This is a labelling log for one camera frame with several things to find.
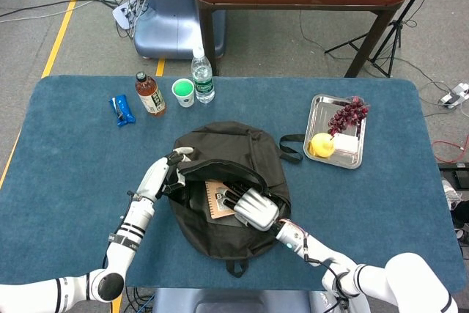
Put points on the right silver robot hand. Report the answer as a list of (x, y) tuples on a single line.
[(256, 208)]

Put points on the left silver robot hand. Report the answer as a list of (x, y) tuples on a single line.
[(155, 177)]

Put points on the kraft spiral notebook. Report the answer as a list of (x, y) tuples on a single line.
[(214, 203)]

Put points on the black fabric backpack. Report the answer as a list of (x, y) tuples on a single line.
[(227, 140)]

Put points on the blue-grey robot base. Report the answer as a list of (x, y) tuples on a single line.
[(172, 16)]

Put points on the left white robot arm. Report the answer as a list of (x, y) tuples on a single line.
[(124, 247)]

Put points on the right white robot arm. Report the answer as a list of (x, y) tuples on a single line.
[(366, 276)]

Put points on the blue snack packet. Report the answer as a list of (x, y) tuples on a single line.
[(122, 110)]

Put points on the amber tea bottle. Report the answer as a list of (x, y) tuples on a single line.
[(150, 96)]

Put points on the blue carpet table mat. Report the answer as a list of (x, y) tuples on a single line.
[(73, 162)]

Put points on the paper cup with green liquid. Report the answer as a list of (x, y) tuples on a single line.
[(183, 93)]

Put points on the grey robot torso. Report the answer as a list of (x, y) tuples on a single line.
[(238, 302)]

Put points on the clear water bottle green label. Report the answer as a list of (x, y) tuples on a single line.
[(202, 78)]

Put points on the white rectangular block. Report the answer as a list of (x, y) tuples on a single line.
[(346, 143)]

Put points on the steel rectangular tray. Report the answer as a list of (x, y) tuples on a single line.
[(322, 111)]

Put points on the bunch of red grapes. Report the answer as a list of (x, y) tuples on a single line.
[(346, 115)]

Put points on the white power strip with plugs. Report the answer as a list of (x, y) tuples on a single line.
[(122, 14), (454, 96)]

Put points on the black floor box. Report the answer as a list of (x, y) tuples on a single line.
[(454, 172)]

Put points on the black tripod stand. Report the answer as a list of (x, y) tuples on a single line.
[(390, 40)]

